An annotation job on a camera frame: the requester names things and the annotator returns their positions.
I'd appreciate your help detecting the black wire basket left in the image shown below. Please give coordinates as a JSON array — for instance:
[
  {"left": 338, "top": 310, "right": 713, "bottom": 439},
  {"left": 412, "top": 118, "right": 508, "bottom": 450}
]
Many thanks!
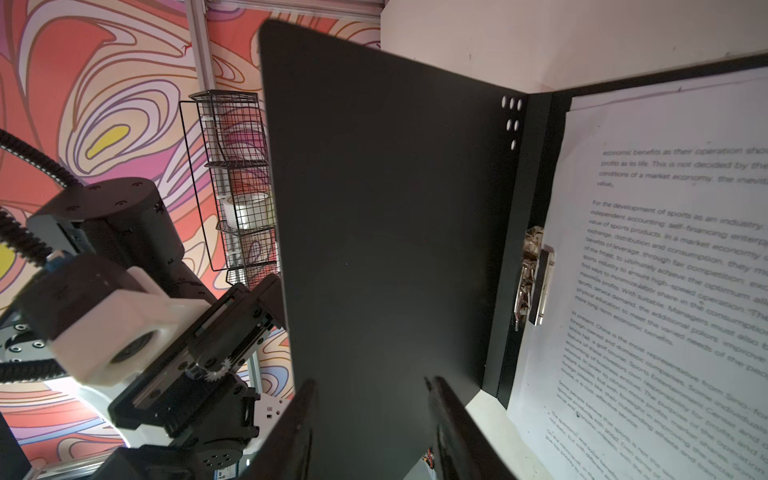
[{"left": 179, "top": 90, "right": 280, "bottom": 288}]

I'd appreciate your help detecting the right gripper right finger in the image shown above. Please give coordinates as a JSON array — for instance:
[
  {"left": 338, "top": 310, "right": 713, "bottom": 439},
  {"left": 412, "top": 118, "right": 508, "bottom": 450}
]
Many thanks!
[{"left": 425, "top": 376, "right": 516, "bottom": 480}]

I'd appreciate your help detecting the white tape roll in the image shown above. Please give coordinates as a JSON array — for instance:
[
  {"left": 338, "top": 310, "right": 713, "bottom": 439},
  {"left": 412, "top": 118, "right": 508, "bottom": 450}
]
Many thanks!
[{"left": 223, "top": 192, "right": 275, "bottom": 230}]

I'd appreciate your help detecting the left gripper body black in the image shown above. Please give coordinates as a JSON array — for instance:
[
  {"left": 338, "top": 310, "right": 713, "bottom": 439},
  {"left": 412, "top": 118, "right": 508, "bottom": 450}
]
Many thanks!
[{"left": 108, "top": 273, "right": 285, "bottom": 438}]

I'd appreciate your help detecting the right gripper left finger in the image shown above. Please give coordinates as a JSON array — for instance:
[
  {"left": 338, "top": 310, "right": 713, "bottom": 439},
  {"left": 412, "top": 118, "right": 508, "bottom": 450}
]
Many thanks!
[{"left": 239, "top": 379, "right": 319, "bottom": 480}]

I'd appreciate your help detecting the printed paper stack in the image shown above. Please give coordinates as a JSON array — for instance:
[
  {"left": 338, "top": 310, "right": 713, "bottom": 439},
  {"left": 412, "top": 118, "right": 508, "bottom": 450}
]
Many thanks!
[{"left": 508, "top": 68, "right": 767, "bottom": 479}]

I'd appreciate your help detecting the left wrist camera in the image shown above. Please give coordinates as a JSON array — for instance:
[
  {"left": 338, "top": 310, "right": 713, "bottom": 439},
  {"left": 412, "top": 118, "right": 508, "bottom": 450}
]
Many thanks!
[{"left": 14, "top": 254, "right": 211, "bottom": 387}]

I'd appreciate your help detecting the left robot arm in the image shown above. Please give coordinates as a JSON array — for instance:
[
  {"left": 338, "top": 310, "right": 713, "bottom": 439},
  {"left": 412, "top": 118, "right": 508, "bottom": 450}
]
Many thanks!
[{"left": 1, "top": 132, "right": 284, "bottom": 479}]

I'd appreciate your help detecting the metal folder clip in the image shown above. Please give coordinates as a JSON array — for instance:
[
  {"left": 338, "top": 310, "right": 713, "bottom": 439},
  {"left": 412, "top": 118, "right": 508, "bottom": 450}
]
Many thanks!
[{"left": 513, "top": 226, "right": 556, "bottom": 332}]

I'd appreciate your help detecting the white folder black inside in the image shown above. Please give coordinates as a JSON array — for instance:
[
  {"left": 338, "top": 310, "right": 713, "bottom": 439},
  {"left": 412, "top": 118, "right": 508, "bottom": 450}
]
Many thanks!
[{"left": 259, "top": 20, "right": 767, "bottom": 479}]

